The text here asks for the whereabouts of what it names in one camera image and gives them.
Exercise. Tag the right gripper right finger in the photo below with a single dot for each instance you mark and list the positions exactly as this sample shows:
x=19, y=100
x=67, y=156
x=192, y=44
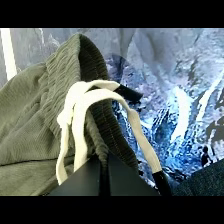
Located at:
x=126, y=180

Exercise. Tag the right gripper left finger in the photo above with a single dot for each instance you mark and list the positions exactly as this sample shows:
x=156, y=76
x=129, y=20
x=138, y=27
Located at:
x=86, y=180

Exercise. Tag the dark green pants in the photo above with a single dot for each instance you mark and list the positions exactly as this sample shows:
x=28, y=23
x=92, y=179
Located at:
x=30, y=116

